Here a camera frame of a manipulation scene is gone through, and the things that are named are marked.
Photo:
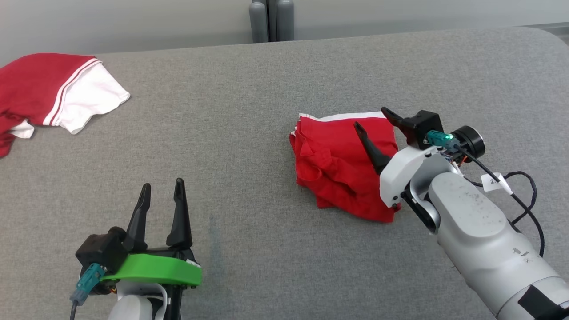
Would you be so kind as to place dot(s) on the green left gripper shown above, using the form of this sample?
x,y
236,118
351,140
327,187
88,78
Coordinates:
x,y
155,269

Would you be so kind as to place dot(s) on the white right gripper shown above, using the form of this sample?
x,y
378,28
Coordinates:
x,y
400,173

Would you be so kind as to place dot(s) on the red shorts with white stripe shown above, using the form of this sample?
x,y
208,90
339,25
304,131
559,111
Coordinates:
x,y
333,164

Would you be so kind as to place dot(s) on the red shirt with white sleeves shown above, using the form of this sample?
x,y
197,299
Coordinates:
x,y
31,89

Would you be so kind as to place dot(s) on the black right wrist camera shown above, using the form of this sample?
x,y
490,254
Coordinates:
x,y
426,124

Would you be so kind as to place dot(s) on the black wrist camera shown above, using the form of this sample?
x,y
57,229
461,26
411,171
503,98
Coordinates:
x,y
100,251
426,124

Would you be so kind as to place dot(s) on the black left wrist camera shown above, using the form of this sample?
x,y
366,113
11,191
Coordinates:
x,y
100,251

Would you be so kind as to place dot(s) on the grey partition post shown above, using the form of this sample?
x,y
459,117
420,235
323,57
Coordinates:
x,y
284,22

